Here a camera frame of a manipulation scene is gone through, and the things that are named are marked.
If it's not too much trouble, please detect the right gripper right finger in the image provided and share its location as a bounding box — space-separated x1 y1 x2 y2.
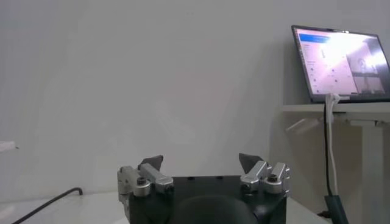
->
238 152 291 195

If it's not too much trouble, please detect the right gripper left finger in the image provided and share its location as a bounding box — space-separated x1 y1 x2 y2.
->
117 155 175 198

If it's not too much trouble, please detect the white side table with laptop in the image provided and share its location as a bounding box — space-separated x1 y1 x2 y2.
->
282 102 390 224

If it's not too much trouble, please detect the grey open laptop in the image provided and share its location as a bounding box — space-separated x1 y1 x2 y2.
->
291 24 390 104

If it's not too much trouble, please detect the white laptop cable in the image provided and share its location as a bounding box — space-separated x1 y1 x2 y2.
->
324 93 341 195

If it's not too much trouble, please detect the black power adapter with cable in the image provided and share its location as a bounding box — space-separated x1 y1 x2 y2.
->
322 103 350 224

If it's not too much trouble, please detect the black pot power cord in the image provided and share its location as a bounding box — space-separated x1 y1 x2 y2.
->
11 187 84 224

